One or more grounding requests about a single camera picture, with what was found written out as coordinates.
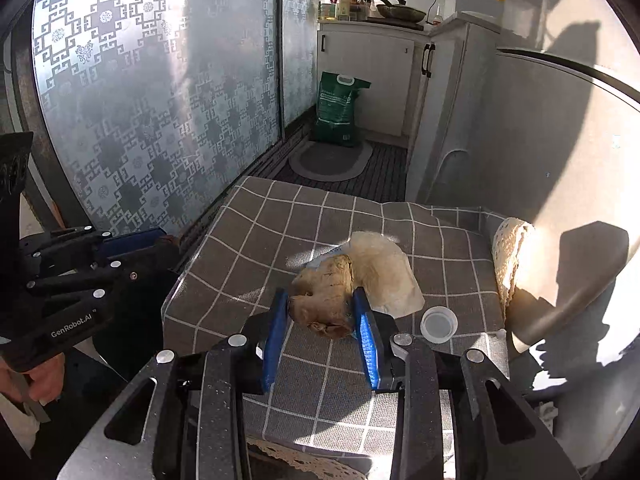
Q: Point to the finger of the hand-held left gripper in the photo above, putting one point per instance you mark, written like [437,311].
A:
[125,272]
[135,241]

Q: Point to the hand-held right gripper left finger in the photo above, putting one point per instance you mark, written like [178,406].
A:
[277,340]

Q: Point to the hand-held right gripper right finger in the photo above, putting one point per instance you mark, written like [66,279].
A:
[364,340]

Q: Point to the brown paper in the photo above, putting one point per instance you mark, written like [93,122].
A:
[320,290]

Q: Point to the beige paper wrapper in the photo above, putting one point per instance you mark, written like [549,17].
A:
[385,275]

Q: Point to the person's left hand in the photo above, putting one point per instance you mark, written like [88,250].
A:
[47,380]

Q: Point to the clear plastic table cover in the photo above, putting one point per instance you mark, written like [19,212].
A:
[172,305]

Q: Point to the white plastic lid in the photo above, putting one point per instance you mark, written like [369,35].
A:
[439,324]

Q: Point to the brown checked tablecloth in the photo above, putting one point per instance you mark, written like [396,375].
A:
[260,240]

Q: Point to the patterned glass sliding door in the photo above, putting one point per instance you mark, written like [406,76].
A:
[150,85]

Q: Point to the cream lace cloth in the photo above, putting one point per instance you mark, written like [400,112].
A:
[510,255]

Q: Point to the dark striped floor mat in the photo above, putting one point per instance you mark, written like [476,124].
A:
[385,170]

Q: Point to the oval grey mat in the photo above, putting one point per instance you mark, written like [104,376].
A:
[330,162]

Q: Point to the green bag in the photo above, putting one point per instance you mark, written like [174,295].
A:
[336,110]

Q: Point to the narrow patterned glass door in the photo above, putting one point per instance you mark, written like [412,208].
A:
[299,35]

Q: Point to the white rounded appliance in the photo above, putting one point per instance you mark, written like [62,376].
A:
[565,160]

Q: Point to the white kitchen cabinet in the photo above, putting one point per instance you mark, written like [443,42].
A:
[370,70]

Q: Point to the yellow oil bottle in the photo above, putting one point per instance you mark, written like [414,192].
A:
[344,5]

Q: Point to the wooden cutting board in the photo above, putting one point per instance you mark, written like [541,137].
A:
[395,25]

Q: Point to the row of condiment bottles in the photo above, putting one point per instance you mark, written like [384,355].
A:
[362,7]

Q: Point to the small white bottle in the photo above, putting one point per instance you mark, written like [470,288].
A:
[437,17]

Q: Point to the black frying pan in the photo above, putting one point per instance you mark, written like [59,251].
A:
[400,10]

